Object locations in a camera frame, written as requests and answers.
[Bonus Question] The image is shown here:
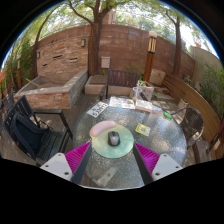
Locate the white licence plate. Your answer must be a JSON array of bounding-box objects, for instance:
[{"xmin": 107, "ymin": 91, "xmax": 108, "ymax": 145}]
[{"xmin": 86, "ymin": 101, "xmax": 110, "ymax": 118}]

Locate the stone raised garden bed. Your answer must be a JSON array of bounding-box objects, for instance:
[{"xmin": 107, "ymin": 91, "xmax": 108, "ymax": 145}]
[{"xmin": 13, "ymin": 69, "xmax": 89, "ymax": 110}]

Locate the beige stone block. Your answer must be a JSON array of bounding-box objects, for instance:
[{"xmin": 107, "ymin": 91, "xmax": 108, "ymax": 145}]
[{"xmin": 148, "ymin": 68, "xmax": 167, "ymax": 87}]

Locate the green tube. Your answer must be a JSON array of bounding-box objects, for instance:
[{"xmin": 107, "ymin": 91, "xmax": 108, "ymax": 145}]
[{"xmin": 162, "ymin": 111, "xmax": 174, "ymax": 120}]

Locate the colourful printed magazine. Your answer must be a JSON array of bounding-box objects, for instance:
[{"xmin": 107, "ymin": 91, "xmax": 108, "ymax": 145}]
[{"xmin": 108, "ymin": 95, "xmax": 137, "ymax": 110}]

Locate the white planter box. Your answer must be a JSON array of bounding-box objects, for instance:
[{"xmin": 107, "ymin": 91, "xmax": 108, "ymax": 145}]
[{"xmin": 136, "ymin": 79, "xmax": 155, "ymax": 102}]

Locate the grey computer mouse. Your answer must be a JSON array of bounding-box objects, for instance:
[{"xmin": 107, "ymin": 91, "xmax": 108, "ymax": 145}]
[{"xmin": 107, "ymin": 130, "xmax": 121, "ymax": 147}]

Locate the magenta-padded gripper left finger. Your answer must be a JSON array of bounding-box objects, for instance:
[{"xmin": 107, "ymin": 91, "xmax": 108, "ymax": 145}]
[{"xmin": 39, "ymin": 141, "xmax": 94, "ymax": 185}]

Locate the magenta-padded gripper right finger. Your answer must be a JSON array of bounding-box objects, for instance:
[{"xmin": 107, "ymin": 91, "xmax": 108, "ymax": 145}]
[{"xmin": 131, "ymin": 142, "xmax": 184, "ymax": 186}]

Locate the black slatted chair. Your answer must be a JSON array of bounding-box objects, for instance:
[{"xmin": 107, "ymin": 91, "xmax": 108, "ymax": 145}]
[{"xmin": 2, "ymin": 94, "xmax": 74, "ymax": 164}]

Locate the yellow printed card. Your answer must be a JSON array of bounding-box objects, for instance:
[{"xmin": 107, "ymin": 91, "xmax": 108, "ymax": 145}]
[{"xmin": 134, "ymin": 122, "xmax": 152, "ymax": 137}]

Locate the slim dark tree trunk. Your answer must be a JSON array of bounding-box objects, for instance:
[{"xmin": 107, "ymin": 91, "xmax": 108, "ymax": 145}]
[{"xmin": 164, "ymin": 8, "xmax": 183, "ymax": 78}]

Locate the thick forked tree trunk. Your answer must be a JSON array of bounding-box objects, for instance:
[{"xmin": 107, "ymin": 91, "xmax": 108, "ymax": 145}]
[{"xmin": 68, "ymin": 0, "xmax": 114, "ymax": 77}]

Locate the concrete planter box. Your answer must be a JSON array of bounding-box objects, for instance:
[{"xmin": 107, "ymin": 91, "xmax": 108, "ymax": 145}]
[{"xmin": 83, "ymin": 74, "xmax": 134, "ymax": 98}]

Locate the small pale booklet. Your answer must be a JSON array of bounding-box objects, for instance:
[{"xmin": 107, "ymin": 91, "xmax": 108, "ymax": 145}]
[{"xmin": 151, "ymin": 104, "xmax": 165, "ymax": 115}]

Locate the curved wooden bench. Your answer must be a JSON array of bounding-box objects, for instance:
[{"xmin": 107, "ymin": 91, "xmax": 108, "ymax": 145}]
[{"xmin": 162, "ymin": 73, "xmax": 224, "ymax": 159}]

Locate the clear plastic cup with straw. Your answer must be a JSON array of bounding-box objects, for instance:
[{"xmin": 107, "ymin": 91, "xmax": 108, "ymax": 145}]
[{"xmin": 132, "ymin": 86, "xmax": 144, "ymax": 102}]

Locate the brown wicker chair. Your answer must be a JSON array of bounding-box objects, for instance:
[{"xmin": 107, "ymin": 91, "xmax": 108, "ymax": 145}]
[{"xmin": 169, "ymin": 105, "xmax": 205, "ymax": 151}]

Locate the wooden garden lamp post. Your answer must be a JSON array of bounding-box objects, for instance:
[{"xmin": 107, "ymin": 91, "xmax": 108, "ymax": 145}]
[{"xmin": 142, "ymin": 30, "xmax": 158, "ymax": 83}]

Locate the grey wall utility box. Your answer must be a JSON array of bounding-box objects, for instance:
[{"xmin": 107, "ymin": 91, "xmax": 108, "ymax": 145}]
[{"xmin": 100, "ymin": 56, "xmax": 111, "ymax": 70}]

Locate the dark wooden chair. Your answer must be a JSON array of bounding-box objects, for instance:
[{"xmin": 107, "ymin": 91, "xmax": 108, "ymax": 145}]
[{"xmin": 99, "ymin": 69, "xmax": 139, "ymax": 102}]

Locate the round green mouse pad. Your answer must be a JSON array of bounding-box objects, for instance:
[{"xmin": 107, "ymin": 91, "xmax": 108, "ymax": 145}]
[{"xmin": 89, "ymin": 120, "xmax": 135, "ymax": 159}]

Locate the thin leaning tree trunk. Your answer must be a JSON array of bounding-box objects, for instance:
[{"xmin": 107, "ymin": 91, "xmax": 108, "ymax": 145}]
[{"xmin": 30, "ymin": 9, "xmax": 54, "ymax": 79}]

